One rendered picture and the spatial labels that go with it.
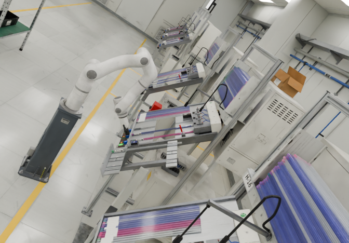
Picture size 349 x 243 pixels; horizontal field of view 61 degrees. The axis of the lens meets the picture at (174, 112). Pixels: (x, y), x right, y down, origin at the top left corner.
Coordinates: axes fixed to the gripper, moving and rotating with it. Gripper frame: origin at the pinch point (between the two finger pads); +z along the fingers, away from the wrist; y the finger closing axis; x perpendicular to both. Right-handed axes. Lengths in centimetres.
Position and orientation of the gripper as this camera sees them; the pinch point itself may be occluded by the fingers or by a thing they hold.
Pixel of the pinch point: (127, 132)
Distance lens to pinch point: 251.6
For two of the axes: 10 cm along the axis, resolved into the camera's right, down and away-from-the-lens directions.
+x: 9.8, -1.6, -0.8
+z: 1.8, 9.1, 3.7
